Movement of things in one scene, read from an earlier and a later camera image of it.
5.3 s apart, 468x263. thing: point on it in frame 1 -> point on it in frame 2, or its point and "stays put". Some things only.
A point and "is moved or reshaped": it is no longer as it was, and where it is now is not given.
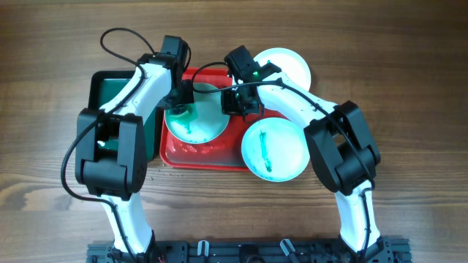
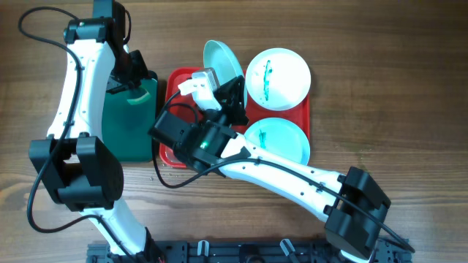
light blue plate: x=276 y=150 stays put
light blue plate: x=210 y=124 is moved or reshaped
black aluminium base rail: x=386 y=250 stays put
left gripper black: x=188 y=98 -> x=142 y=72
